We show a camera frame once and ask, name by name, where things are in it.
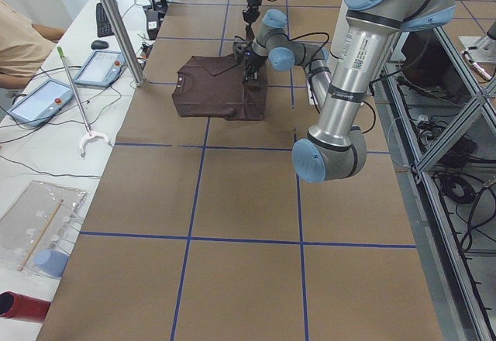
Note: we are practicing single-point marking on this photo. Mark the dark brown t-shirt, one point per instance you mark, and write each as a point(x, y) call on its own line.
point(216, 87)

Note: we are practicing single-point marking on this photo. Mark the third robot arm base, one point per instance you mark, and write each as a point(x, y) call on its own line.
point(484, 42)

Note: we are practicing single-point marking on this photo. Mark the black keyboard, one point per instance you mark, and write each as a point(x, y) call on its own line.
point(103, 25)

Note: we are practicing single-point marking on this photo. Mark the far teach pendant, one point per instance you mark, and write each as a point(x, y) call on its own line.
point(101, 69)

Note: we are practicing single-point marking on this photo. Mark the teach pendant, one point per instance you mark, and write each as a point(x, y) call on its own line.
point(42, 104)
point(101, 69)

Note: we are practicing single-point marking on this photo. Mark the black computer mouse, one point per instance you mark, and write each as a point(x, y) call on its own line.
point(99, 45)

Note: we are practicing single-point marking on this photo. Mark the reacher grabber stick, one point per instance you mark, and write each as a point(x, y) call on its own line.
point(90, 135)

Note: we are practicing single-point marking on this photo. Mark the near teach pendant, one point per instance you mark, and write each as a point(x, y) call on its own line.
point(42, 104)

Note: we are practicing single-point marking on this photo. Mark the person in beige shirt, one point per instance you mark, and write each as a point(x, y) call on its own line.
point(25, 45)

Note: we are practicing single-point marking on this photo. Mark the clear plastic bag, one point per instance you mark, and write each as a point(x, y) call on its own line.
point(44, 216)

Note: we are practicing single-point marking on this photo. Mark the blue plastic cup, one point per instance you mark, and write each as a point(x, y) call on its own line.
point(51, 262)

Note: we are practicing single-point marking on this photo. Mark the red cylinder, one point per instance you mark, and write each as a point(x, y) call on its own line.
point(23, 308)

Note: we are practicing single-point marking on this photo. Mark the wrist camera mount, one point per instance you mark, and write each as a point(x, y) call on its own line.
point(240, 48)

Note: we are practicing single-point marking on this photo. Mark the aluminium frame post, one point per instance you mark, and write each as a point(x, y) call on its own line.
point(124, 42)

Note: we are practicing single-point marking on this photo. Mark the aluminium frame rack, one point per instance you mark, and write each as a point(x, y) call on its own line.
point(437, 104)

